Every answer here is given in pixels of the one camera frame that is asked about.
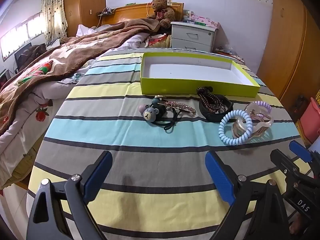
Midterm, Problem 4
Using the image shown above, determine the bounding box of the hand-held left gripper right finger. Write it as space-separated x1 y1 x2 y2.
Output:
205 151 292 240

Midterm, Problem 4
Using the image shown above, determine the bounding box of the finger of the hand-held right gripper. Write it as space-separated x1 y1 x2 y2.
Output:
289 140 320 167
270 149 302 177

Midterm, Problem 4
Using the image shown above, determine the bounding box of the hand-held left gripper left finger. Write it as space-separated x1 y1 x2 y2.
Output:
26 151 113 240

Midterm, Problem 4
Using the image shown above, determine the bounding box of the clear pink claw clip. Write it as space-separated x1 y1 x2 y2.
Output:
231 102 274 139

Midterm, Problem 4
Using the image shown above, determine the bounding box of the blue spiral hair tie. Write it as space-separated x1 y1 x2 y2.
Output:
218 109 253 146

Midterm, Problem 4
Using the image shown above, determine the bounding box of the purple spiral hair tie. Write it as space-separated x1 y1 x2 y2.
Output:
250 100 272 120

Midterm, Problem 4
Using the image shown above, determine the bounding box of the black hair band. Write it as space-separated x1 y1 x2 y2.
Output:
199 94 234 123

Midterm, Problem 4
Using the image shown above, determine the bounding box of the dark beaded bracelet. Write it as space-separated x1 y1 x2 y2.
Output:
196 86 225 113

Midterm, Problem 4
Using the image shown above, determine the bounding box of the bear hair tie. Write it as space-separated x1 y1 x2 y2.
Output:
138 97 180 133

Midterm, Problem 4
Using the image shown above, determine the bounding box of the pink rhinestone hair clip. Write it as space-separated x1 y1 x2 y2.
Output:
154 95 197 115

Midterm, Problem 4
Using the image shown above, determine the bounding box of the green cardboard box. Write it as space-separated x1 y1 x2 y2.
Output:
140 52 261 98

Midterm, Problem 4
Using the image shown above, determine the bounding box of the person's right hand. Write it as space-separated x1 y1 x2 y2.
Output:
289 211 309 235

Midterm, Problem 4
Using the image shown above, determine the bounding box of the pink plastic bin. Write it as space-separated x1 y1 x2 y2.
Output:
300 97 320 143

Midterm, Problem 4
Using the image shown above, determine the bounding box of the plastic bags pile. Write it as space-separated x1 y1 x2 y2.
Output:
216 44 244 61

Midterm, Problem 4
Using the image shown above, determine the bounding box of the brown blanket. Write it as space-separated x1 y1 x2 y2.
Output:
0 19 160 135

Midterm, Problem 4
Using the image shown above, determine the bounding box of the black monitor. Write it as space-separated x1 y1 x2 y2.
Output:
14 42 33 68

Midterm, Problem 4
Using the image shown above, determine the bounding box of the white nightstand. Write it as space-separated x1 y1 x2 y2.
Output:
170 21 216 53

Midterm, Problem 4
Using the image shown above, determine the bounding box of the red patterned pillow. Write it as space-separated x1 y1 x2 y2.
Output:
146 34 170 46

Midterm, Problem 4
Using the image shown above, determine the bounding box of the pink floral box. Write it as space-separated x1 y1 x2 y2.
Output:
192 14 220 29

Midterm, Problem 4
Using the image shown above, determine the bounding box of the window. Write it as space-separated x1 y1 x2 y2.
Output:
0 11 47 62

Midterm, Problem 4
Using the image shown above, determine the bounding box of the patterned curtain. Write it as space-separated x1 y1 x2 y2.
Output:
41 0 68 45

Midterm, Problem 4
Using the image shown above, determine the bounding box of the clear plastic organizer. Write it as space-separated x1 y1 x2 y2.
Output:
184 11 198 22

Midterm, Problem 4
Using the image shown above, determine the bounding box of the wooden headboard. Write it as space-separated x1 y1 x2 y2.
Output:
97 2 185 27

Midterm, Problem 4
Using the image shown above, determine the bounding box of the tall wooden wardrobe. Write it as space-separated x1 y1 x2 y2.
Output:
62 0 107 38

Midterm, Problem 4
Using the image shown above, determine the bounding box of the brown teddy bear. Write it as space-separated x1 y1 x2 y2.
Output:
147 0 176 28

